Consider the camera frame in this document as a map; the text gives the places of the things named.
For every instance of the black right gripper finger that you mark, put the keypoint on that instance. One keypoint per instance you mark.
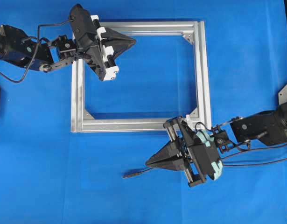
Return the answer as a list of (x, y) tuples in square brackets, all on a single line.
[(167, 155), (175, 165)]

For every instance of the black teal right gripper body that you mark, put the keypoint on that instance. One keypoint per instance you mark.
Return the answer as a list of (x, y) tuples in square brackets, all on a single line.
[(200, 155)]

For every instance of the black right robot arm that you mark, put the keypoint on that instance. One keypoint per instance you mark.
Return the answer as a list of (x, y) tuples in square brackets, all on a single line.
[(269, 127)]

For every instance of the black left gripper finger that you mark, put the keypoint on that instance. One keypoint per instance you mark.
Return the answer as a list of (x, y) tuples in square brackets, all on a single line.
[(117, 39), (120, 48)]

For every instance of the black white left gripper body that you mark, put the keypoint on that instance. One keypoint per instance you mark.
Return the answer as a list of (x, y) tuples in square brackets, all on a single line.
[(88, 36)]

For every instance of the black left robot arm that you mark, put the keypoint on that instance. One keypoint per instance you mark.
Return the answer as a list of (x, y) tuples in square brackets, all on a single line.
[(36, 52)]

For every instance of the grey right base plate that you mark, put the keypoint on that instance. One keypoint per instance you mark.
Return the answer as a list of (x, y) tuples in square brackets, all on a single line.
[(282, 95)]

